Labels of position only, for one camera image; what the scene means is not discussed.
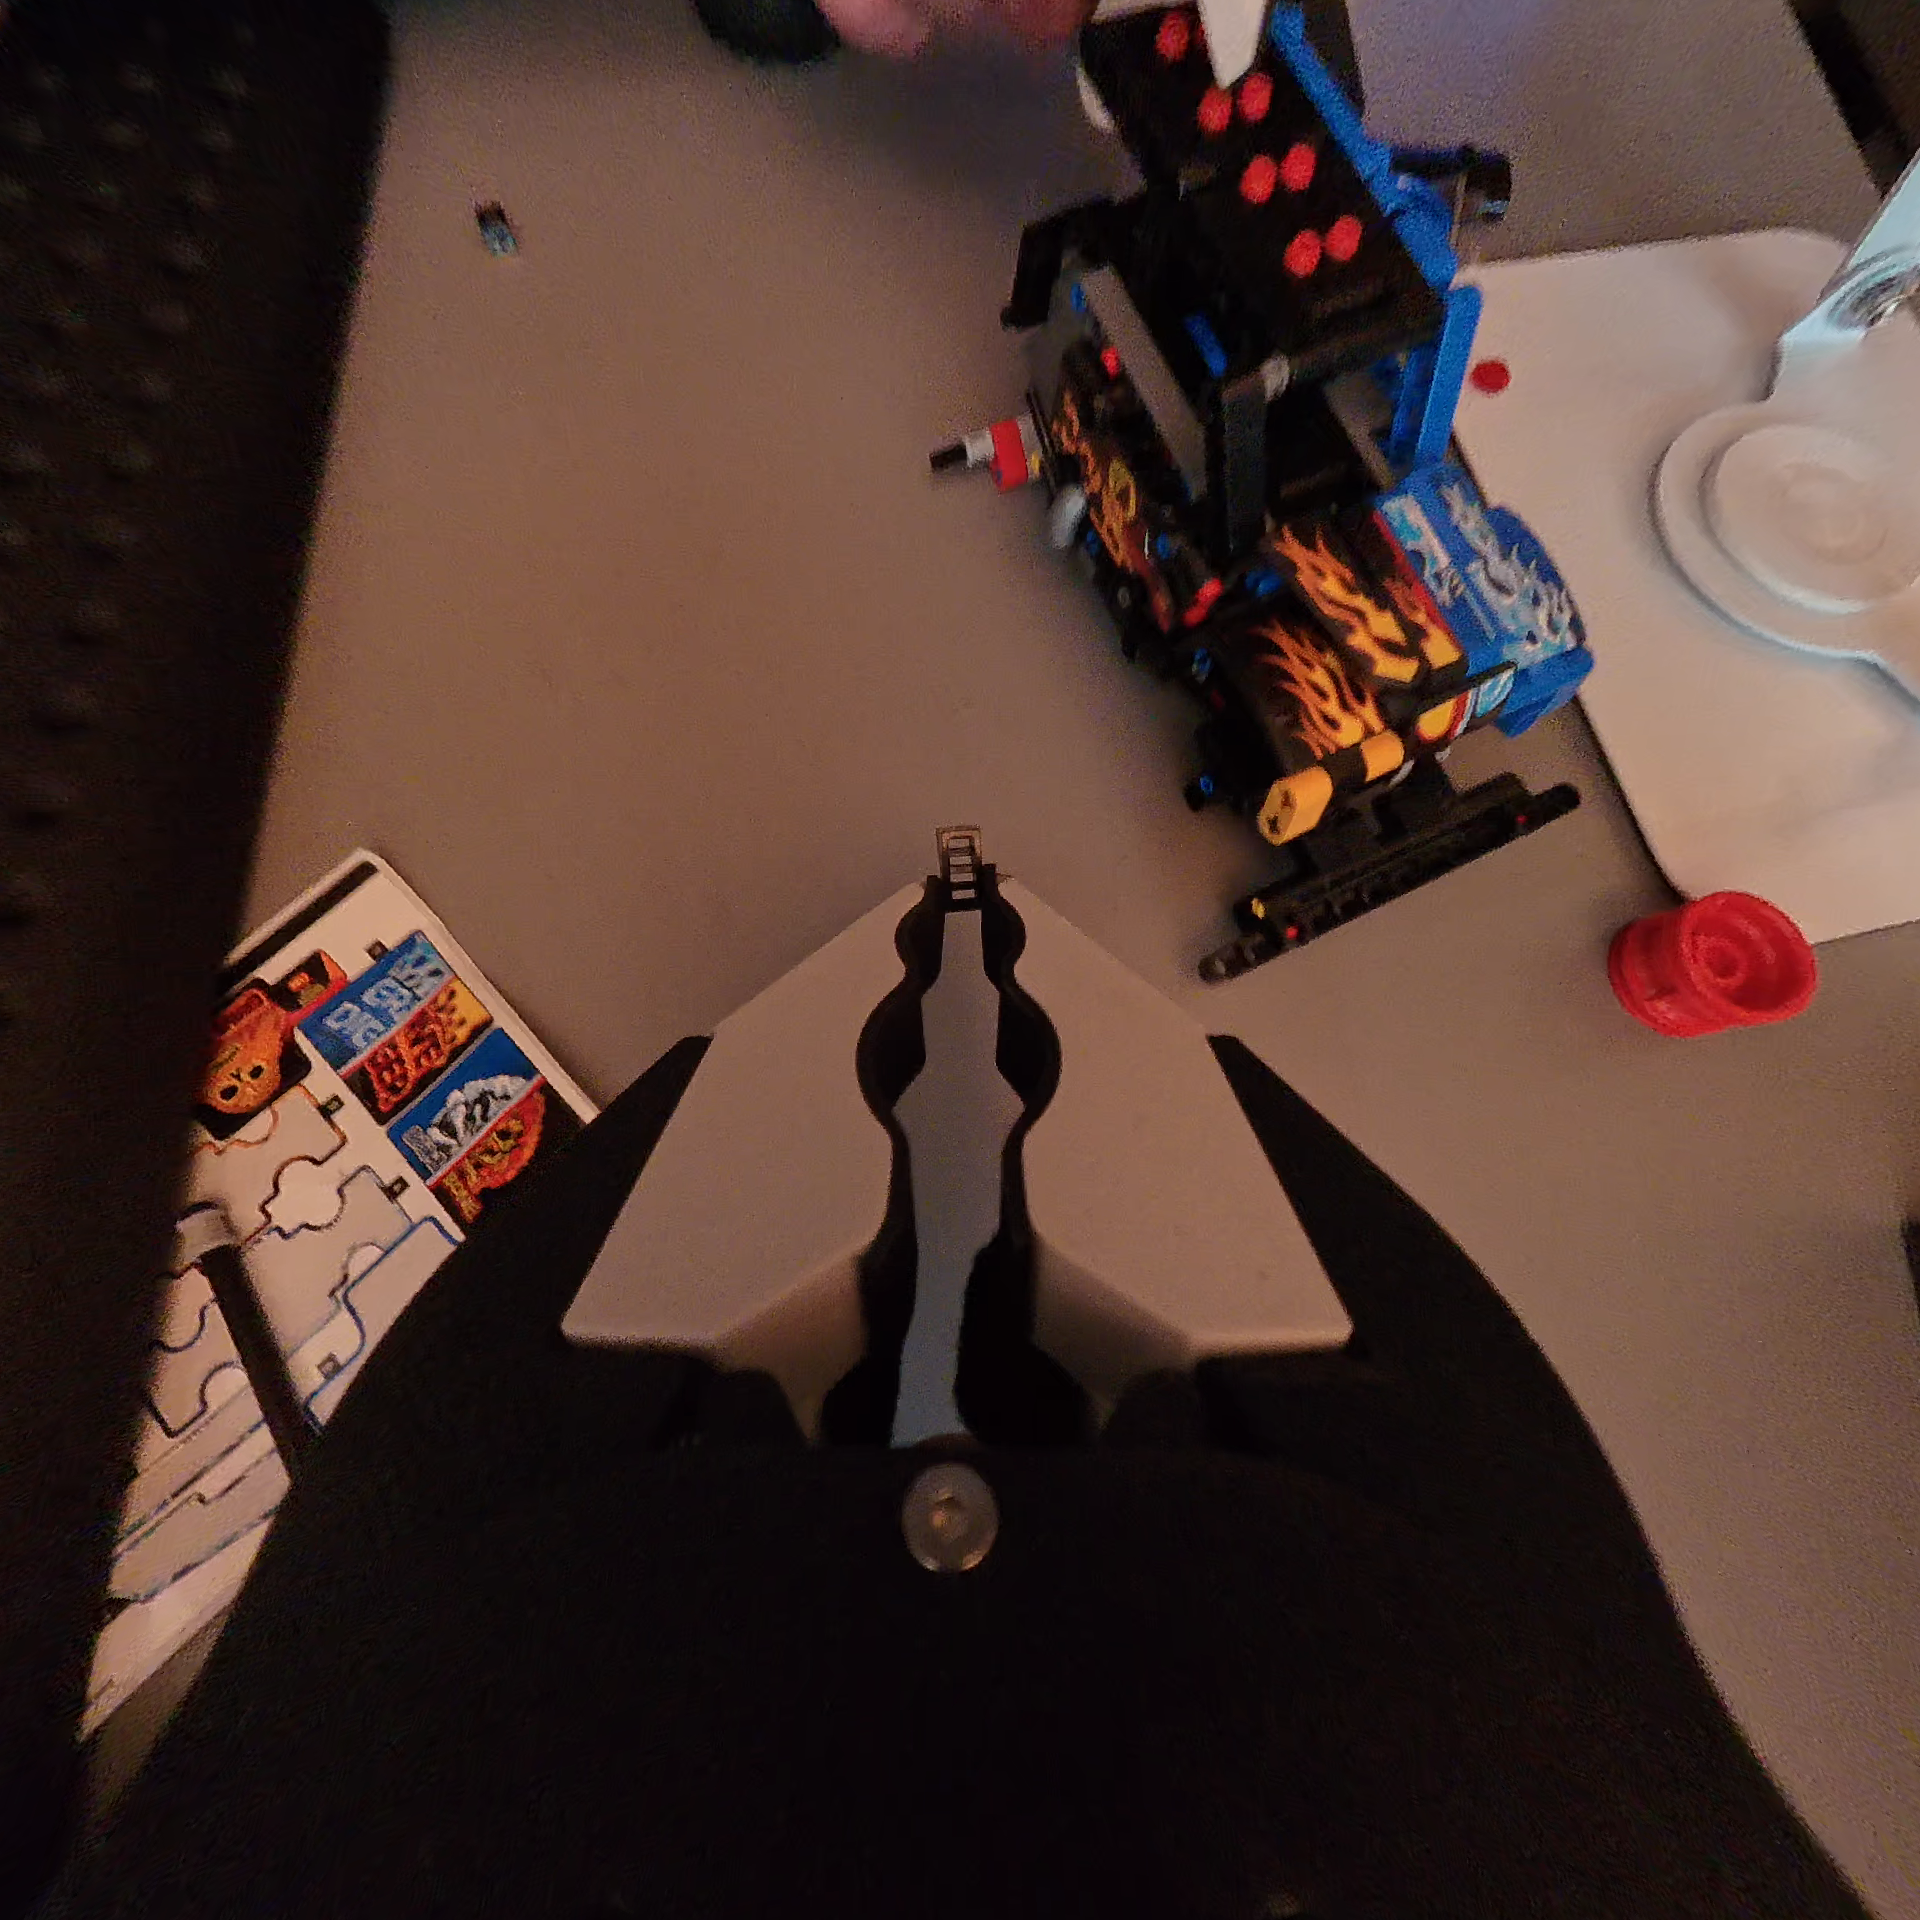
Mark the red wheel hub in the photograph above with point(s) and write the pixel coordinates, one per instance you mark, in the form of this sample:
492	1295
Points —
1711	960

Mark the sticker sheet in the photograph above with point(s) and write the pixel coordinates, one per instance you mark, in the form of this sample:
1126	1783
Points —
375	1124

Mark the black dotted mat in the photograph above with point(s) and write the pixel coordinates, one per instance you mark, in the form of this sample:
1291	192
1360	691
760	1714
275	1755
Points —
135	749

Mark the black blue brick truck model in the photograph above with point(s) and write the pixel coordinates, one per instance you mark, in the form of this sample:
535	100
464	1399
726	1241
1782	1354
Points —
1275	451

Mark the small black tile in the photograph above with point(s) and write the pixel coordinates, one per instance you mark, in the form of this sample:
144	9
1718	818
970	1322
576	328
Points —
495	229

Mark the long black axle grey end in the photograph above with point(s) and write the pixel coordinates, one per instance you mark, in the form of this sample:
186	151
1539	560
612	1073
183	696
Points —
255	1341

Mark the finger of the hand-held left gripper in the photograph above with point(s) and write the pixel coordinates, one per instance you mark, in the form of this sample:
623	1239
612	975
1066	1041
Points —
1233	29
1096	99

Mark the white book stand base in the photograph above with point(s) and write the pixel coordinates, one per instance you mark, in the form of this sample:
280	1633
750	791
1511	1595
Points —
1723	749

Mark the small black grille piece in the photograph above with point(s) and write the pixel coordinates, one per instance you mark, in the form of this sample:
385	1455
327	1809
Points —
960	861

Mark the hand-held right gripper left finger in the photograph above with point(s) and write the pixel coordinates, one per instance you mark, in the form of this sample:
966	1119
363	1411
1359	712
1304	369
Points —
734	1200

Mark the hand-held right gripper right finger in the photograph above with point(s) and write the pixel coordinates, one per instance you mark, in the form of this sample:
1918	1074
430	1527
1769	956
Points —
1171	1200

